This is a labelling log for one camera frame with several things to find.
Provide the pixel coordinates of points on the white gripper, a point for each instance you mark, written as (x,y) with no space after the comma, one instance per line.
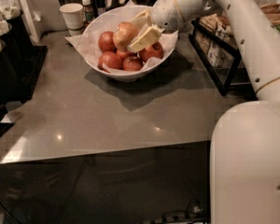
(164,12)

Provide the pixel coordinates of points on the yellowish red apple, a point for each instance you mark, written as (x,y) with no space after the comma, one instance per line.
(124,34)

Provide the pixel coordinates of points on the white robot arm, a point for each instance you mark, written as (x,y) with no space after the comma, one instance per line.
(245,147)

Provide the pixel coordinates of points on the red apple back right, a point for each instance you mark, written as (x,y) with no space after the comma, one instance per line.
(124,54)

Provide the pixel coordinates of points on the red apple front middle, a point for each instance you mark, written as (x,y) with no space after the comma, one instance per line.
(132,63)

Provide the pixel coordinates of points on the red apple back left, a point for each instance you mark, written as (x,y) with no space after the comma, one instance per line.
(105,42)

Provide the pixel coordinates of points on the red apple front left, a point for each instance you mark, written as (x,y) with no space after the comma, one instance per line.
(111,60)

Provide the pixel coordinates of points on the white paper liner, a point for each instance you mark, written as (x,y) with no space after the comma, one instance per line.
(93,31)

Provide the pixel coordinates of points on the small brown glass bottle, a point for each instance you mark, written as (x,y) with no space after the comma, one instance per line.
(88,10)

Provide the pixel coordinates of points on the white paper cup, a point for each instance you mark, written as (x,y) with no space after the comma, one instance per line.
(73,15)

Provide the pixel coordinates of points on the white napkin box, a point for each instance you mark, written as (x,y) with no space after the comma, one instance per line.
(32,18)

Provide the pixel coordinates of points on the black rubber mat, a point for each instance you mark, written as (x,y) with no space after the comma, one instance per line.
(30,71)

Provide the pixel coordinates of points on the black wire condiment rack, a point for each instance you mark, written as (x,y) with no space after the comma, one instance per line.
(214,43)

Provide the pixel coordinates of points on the power strip with cables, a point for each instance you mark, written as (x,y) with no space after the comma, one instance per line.
(195,213)

